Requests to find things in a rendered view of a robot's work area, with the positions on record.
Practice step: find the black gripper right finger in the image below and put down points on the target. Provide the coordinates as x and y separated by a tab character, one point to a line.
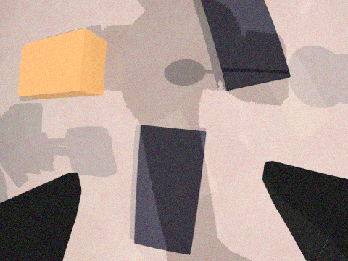
314	207

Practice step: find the tan rectangular block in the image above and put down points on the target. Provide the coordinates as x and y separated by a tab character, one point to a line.
71	64

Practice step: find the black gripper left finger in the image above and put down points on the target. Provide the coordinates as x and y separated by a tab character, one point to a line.
36	225

